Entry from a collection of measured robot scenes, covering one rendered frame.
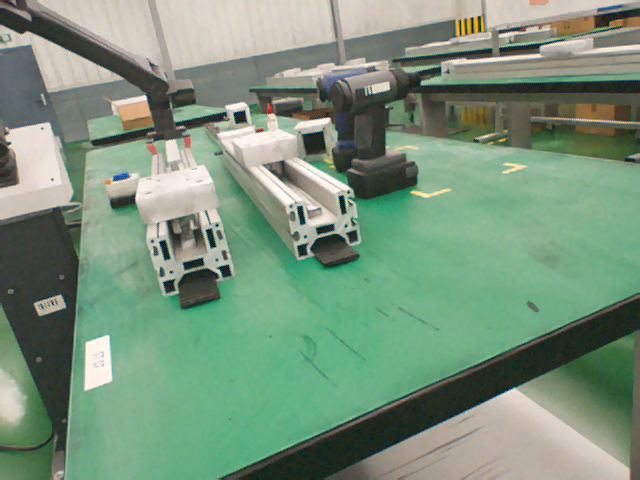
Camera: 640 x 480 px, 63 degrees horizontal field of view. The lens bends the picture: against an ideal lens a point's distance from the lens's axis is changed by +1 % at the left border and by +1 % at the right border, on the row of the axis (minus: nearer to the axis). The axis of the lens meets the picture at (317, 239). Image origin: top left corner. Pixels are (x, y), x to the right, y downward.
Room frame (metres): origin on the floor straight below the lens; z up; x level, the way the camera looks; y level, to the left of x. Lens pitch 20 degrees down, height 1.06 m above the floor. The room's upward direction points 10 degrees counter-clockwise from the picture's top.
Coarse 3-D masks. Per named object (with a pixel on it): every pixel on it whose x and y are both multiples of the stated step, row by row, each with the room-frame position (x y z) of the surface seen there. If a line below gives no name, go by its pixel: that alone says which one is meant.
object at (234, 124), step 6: (228, 108) 2.44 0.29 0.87; (234, 108) 2.41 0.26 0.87; (240, 108) 2.42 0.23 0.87; (246, 108) 2.43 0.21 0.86; (228, 114) 2.45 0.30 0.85; (234, 114) 2.43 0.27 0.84; (240, 114) 2.44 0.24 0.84; (246, 114) 2.42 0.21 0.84; (228, 120) 2.50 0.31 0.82; (234, 120) 2.42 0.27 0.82; (240, 120) 2.44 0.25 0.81; (246, 120) 2.45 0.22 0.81; (234, 126) 2.41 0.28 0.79; (240, 126) 2.41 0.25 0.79; (246, 126) 2.42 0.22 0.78
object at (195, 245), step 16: (160, 160) 1.31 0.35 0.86; (192, 160) 1.22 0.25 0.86; (160, 224) 0.71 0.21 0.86; (208, 224) 0.67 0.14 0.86; (160, 240) 0.68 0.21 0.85; (176, 240) 0.75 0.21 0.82; (192, 240) 0.70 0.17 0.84; (208, 240) 0.66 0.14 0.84; (224, 240) 0.67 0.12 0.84; (160, 256) 0.65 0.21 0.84; (176, 256) 0.67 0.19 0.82; (192, 256) 0.66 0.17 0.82; (208, 256) 0.66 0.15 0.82; (224, 256) 0.68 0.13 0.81; (160, 272) 0.67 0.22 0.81; (176, 272) 0.65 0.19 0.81; (224, 272) 0.69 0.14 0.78; (176, 288) 0.65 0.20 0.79
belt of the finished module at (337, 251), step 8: (320, 240) 0.73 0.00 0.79; (328, 240) 0.72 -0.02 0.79; (336, 240) 0.72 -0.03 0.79; (312, 248) 0.70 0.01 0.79; (320, 248) 0.70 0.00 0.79; (328, 248) 0.69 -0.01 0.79; (336, 248) 0.68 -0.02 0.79; (344, 248) 0.68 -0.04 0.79; (320, 256) 0.66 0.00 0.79; (328, 256) 0.66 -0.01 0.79; (336, 256) 0.65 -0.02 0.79; (344, 256) 0.65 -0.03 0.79; (352, 256) 0.65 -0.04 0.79; (328, 264) 0.64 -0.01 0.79
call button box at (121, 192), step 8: (128, 176) 1.29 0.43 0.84; (136, 176) 1.29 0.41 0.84; (112, 184) 1.25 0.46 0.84; (120, 184) 1.25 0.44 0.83; (128, 184) 1.26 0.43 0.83; (136, 184) 1.26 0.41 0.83; (112, 192) 1.25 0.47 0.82; (120, 192) 1.25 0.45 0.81; (128, 192) 1.25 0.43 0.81; (136, 192) 1.26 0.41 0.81; (112, 200) 1.25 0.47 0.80; (120, 200) 1.25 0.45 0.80; (128, 200) 1.25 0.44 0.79
